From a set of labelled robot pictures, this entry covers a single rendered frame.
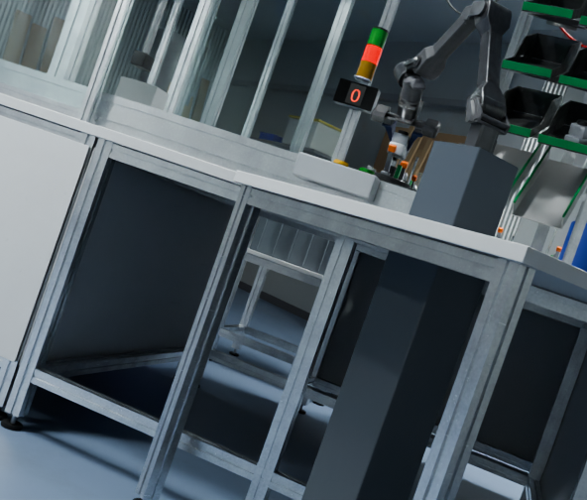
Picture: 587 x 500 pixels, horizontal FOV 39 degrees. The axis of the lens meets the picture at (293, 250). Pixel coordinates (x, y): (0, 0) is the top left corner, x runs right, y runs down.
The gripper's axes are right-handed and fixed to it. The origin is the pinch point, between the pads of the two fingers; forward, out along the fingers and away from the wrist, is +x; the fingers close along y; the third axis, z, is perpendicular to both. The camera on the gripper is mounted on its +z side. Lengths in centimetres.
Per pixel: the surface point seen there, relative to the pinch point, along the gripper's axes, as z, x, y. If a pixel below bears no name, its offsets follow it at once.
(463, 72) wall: 521, 204, 61
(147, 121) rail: -26, 4, 66
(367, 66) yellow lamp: 18.3, -8.7, 18.3
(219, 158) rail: -28, 7, 42
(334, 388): 56, 164, 17
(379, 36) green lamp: 24.3, -16.3, 18.0
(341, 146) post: 7.3, 12.9, 18.9
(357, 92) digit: 13.1, -2.5, 18.5
